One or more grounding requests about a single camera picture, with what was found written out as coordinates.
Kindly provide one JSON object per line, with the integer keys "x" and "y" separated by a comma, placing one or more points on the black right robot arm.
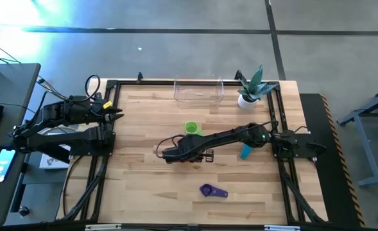
{"x": 227, "y": 138}

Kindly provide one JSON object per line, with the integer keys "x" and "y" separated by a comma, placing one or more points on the black mat with hazard stripe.
{"x": 330, "y": 192}

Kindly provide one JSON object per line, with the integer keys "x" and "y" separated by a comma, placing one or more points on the smartphone with blue screen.
{"x": 2, "y": 165}

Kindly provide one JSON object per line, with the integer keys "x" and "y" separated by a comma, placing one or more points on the white paper sheet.
{"x": 50, "y": 162}

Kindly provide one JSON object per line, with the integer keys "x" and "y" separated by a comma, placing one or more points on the yellow tag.
{"x": 107, "y": 104}

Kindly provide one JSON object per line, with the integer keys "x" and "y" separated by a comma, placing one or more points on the black caster wheel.
{"x": 23, "y": 210}

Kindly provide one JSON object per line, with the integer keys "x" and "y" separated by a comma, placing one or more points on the teal measuring cup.
{"x": 245, "y": 153}

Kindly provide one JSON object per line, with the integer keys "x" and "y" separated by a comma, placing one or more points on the silver bracket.
{"x": 102, "y": 227}
{"x": 281, "y": 228}

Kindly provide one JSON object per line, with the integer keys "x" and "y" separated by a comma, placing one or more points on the purple measuring cup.
{"x": 208, "y": 190}

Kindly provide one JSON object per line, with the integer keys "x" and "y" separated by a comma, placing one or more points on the clear plastic basket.
{"x": 182, "y": 96}

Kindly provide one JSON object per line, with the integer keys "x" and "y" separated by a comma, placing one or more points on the black frame clamp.
{"x": 139, "y": 77}
{"x": 238, "y": 75}

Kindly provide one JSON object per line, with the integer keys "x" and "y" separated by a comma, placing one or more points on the black metal table frame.
{"x": 156, "y": 83}

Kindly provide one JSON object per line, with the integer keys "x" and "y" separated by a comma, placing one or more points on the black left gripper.
{"x": 99, "y": 112}

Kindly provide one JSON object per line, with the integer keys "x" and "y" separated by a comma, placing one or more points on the green measuring cup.
{"x": 192, "y": 127}

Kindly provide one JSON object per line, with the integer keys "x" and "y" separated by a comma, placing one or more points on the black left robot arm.
{"x": 63, "y": 138}

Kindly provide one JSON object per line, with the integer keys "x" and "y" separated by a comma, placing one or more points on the green plant in white pot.
{"x": 247, "y": 102}

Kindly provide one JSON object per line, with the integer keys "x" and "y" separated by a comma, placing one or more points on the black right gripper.
{"x": 182, "y": 152}

